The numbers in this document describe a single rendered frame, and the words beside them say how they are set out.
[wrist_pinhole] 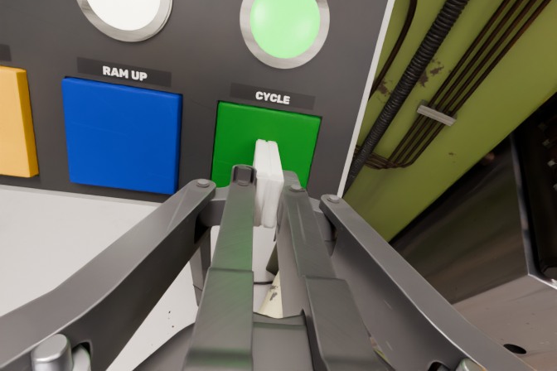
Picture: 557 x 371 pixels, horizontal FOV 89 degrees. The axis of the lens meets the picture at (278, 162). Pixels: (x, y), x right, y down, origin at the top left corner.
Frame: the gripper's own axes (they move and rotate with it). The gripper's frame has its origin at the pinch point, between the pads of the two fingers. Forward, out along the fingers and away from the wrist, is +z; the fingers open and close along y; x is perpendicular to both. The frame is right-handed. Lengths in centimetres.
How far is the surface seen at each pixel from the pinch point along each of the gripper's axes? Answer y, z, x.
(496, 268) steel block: 30.6, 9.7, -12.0
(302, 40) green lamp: 1.2, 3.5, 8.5
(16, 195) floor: -94, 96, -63
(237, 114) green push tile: -2.3, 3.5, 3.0
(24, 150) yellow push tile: -16.5, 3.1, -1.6
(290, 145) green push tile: 1.8, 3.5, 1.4
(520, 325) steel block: 35.4, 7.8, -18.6
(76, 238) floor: -63, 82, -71
